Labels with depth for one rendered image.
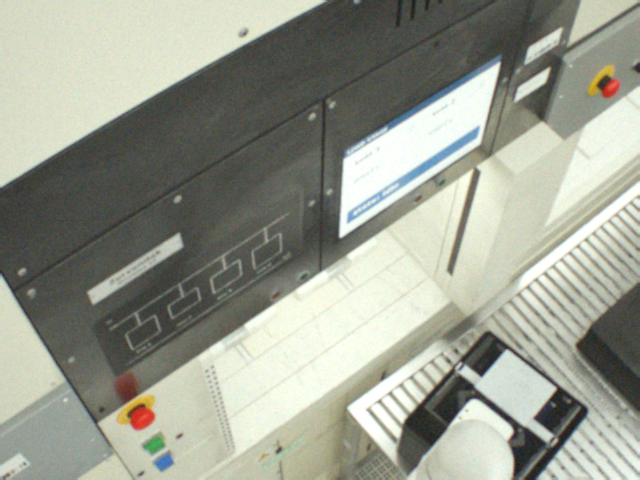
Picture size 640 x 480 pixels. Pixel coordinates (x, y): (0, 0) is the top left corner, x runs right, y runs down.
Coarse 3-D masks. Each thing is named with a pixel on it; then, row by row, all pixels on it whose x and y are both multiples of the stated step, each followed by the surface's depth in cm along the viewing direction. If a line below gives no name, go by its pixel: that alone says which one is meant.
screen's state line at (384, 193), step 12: (468, 132) 132; (456, 144) 132; (432, 156) 129; (444, 156) 132; (420, 168) 130; (396, 180) 127; (408, 180) 130; (384, 192) 127; (360, 204) 125; (372, 204) 128; (348, 216) 125
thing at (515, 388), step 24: (480, 360) 175; (504, 360) 161; (456, 384) 170; (480, 384) 158; (504, 384) 158; (528, 384) 158; (432, 408) 166; (504, 408) 156; (528, 408) 156; (576, 408) 166; (432, 432) 172; (552, 432) 164; (528, 456) 167
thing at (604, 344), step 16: (624, 304) 192; (608, 320) 190; (624, 320) 190; (592, 336) 190; (608, 336) 188; (624, 336) 188; (592, 352) 193; (608, 352) 188; (624, 352) 186; (608, 368) 191; (624, 368) 185; (624, 384) 189
